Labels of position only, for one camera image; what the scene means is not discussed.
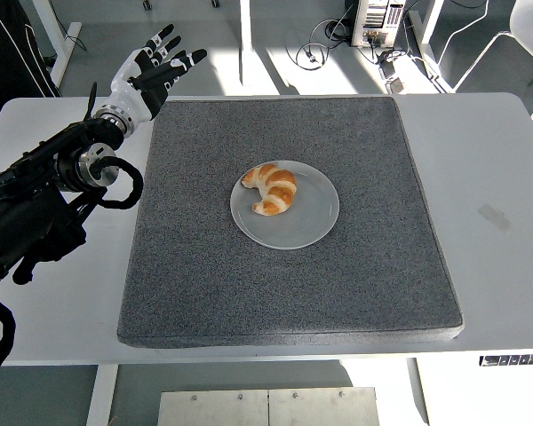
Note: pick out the grey metal plate with screws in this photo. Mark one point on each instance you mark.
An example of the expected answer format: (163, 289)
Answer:
(324, 408)
(213, 410)

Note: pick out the golden croissant bread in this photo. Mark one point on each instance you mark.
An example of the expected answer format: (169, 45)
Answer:
(277, 186)

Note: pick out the white computer tower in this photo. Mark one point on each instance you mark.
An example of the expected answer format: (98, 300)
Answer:
(377, 22)

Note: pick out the grey speckled mat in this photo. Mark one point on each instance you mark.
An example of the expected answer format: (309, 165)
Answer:
(293, 288)

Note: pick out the person's leg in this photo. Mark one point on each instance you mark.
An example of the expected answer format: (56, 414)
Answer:
(9, 44)

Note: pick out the white upright post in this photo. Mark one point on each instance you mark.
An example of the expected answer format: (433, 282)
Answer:
(246, 35)

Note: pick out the round grey plate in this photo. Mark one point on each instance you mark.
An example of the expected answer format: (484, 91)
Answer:
(311, 222)

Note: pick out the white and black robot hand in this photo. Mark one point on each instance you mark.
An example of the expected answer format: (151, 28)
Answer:
(131, 95)

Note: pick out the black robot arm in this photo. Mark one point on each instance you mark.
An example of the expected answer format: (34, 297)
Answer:
(26, 222)

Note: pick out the white table leg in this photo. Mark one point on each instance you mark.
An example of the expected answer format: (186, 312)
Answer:
(101, 395)
(417, 390)

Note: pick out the table height control panel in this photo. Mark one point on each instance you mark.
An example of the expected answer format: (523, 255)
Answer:
(515, 359)

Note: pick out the black power adapter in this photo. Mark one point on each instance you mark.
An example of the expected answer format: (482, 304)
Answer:
(391, 62)

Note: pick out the white desk leg with foot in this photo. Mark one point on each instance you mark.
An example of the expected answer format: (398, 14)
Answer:
(431, 22)
(55, 31)

